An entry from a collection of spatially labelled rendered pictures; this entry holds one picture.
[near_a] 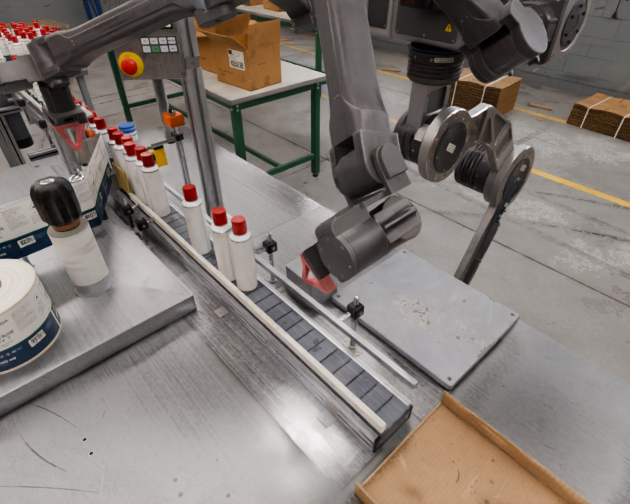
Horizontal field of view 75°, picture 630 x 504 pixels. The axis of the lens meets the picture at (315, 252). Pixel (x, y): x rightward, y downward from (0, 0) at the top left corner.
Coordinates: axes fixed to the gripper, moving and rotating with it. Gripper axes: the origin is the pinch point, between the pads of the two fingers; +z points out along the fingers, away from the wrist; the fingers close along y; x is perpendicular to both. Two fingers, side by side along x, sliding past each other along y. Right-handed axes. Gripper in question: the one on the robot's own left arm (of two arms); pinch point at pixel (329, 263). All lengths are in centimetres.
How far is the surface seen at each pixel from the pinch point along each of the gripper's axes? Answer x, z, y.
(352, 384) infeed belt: 22.8, 19.3, -1.6
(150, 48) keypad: -68, 32, -10
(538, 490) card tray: 52, 1, -12
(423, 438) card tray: 37.6, 13.3, -5.2
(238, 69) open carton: -132, 147, -113
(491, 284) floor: 59, 107, -152
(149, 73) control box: -65, 37, -8
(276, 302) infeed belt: 1.1, 37.2, -4.7
